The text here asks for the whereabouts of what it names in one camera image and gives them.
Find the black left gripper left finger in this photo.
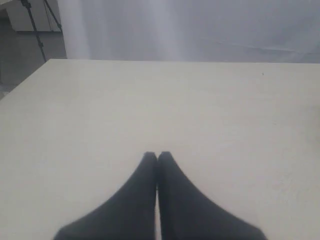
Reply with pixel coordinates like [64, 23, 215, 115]
[54, 152, 157, 240]

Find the white backdrop curtain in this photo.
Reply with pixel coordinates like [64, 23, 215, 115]
[58, 0, 320, 63]

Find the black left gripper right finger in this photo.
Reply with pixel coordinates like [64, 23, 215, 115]
[157, 151, 266, 240]

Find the black tripod stand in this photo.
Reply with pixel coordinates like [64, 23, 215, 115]
[20, 0, 63, 62]

